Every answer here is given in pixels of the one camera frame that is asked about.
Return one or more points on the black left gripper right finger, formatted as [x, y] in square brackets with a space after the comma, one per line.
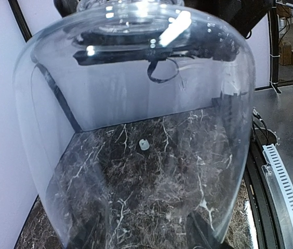
[199, 233]

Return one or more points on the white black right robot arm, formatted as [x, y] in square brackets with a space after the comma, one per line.
[242, 15]

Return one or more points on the black right rear frame post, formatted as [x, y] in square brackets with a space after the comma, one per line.
[274, 47]

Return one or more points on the white flip bottle cap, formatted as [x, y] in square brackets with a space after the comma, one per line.
[144, 144]

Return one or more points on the large clear plastic bottle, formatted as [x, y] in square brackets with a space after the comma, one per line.
[196, 114]

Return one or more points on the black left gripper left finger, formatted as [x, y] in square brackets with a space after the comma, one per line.
[92, 234]

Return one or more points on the black left rear frame post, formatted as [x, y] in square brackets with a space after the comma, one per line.
[26, 33]

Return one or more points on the black frame post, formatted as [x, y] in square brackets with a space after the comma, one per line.
[274, 47]
[26, 33]

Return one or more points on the white slotted cable duct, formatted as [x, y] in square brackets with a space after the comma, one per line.
[281, 189]

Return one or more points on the black front table rail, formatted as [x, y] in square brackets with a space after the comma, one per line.
[264, 214]

